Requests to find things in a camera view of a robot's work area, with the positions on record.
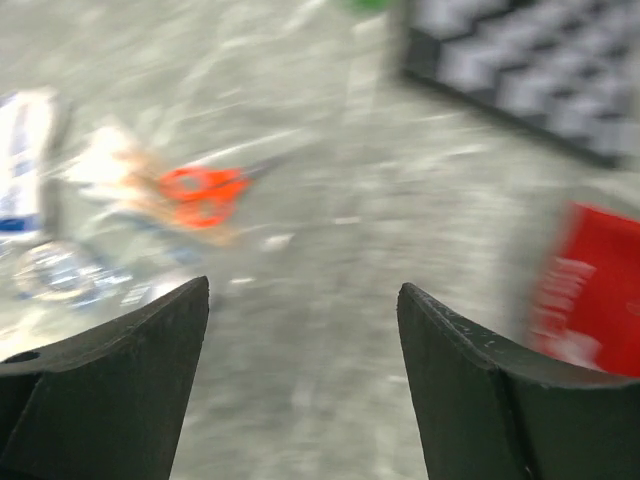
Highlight green plastic clip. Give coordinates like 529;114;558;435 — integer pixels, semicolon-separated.
346;0;393;14

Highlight orange handled scissors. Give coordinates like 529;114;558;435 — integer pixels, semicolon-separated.
157;157;286;229

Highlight white bandage packet right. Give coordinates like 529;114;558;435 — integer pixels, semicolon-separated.
1;88;60;244

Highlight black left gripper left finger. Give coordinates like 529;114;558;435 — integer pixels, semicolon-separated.
1;277;209;480

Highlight black grey chessboard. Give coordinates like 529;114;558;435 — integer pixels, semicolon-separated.
403;1;639;166

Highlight bag of cotton swabs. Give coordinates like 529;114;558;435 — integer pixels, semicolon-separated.
64;124;241;246

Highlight red first aid kit pouch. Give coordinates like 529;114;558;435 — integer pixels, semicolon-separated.
527;204;639;377

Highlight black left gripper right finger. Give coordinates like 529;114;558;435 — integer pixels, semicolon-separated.
397;283;639;480

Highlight medical tape roll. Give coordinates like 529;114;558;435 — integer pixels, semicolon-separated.
13;241;98;302

